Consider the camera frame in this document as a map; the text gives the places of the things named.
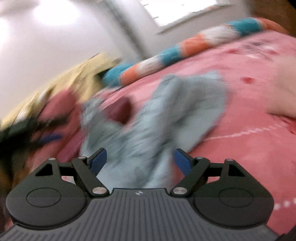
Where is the pink printed bed blanket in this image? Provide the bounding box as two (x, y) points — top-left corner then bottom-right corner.
(1, 31), (295, 240)

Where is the dark red plush cloth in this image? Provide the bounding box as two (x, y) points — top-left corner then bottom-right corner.
(105, 97), (133, 125)

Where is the barred window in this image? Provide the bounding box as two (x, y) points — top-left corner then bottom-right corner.
(139, 0), (233, 34)

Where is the striped orange teal bolster pillow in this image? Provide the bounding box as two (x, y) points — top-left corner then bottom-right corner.
(102, 17), (287, 87)

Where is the yellow printed sheet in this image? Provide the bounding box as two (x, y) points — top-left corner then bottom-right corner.
(1, 53), (120, 128)

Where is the light blue quilted jacket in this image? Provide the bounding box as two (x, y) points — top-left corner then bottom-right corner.
(80, 71), (226, 189)

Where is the peach quilted folded blanket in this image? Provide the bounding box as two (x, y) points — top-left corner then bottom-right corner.
(266, 56), (295, 119)

